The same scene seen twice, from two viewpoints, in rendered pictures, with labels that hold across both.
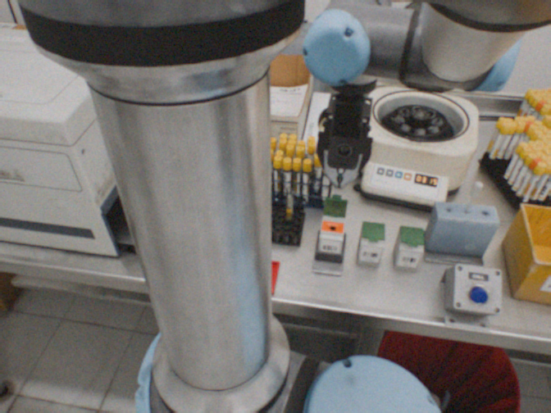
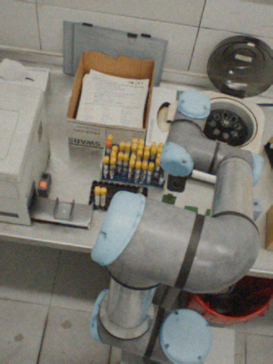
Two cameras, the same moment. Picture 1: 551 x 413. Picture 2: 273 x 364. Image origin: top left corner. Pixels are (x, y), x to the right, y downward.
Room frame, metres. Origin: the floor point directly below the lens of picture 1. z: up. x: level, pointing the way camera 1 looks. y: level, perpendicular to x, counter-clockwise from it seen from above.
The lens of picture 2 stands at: (-0.08, 0.13, 2.17)
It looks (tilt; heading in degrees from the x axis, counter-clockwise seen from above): 59 degrees down; 348
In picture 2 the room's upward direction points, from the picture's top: 10 degrees clockwise
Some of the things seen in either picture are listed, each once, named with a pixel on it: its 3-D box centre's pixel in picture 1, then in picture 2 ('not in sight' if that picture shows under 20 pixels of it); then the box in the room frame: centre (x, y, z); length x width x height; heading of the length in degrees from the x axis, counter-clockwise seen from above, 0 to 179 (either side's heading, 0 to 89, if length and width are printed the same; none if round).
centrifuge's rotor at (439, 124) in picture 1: (416, 126); (224, 127); (0.79, -0.31, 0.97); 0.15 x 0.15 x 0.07
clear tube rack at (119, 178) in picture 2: (285, 178); (135, 166); (0.69, -0.02, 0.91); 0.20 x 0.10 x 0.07; 79
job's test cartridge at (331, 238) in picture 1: (331, 238); not in sight; (0.51, -0.10, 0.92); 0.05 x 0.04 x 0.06; 168
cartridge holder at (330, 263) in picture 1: (330, 248); not in sight; (0.51, -0.10, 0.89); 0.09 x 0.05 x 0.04; 168
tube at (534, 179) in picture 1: (530, 186); not in sight; (0.63, -0.50, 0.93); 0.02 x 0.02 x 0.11
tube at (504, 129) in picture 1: (498, 145); not in sight; (0.76, -0.48, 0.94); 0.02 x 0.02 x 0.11
